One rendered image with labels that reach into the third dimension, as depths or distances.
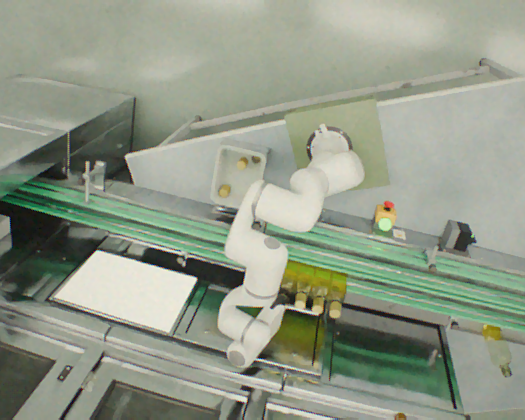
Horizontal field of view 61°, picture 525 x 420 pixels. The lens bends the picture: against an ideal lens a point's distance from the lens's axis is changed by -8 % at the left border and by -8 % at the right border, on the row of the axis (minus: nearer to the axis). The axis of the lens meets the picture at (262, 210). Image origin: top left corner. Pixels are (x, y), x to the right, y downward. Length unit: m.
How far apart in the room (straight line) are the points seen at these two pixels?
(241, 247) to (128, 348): 0.59
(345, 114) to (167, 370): 0.97
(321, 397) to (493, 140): 1.03
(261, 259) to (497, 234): 1.11
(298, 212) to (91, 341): 0.78
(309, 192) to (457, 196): 0.86
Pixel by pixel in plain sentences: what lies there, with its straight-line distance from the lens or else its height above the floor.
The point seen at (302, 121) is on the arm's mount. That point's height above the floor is 0.84.
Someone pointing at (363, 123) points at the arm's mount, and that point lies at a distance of 1.60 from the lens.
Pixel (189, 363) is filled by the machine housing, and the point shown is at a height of 1.39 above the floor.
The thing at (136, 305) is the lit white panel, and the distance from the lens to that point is 1.62.
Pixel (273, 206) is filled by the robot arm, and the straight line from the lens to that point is 1.07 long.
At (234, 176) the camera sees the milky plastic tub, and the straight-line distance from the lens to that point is 1.79.
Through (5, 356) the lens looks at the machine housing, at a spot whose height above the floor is 1.55.
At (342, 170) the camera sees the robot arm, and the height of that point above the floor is 1.26.
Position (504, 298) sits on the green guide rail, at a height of 0.93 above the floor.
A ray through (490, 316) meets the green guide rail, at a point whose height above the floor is 0.92.
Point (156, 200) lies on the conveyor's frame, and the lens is 1.85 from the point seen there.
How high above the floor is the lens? 2.39
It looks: 63 degrees down
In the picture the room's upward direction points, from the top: 158 degrees counter-clockwise
